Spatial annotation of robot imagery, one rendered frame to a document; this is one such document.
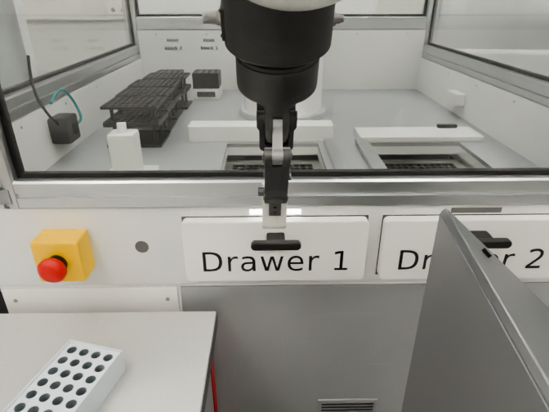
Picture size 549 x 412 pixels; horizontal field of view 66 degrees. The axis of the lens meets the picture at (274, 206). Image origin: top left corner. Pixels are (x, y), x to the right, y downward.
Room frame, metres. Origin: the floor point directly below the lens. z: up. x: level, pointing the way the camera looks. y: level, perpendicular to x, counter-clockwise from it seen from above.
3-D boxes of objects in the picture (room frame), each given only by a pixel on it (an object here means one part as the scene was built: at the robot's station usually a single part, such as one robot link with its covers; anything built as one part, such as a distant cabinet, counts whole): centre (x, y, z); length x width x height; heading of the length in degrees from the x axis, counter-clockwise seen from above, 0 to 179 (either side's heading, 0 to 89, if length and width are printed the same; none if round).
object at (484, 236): (0.56, -0.32, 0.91); 0.07 x 0.04 x 0.01; 91
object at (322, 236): (0.58, 0.00, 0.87); 0.29 x 0.02 x 0.11; 91
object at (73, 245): (0.56, 0.33, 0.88); 0.07 x 0.05 x 0.07; 91
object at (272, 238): (0.55, 0.00, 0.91); 0.07 x 0.04 x 0.01; 91
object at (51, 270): (0.52, 0.33, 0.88); 0.04 x 0.03 x 0.04; 91
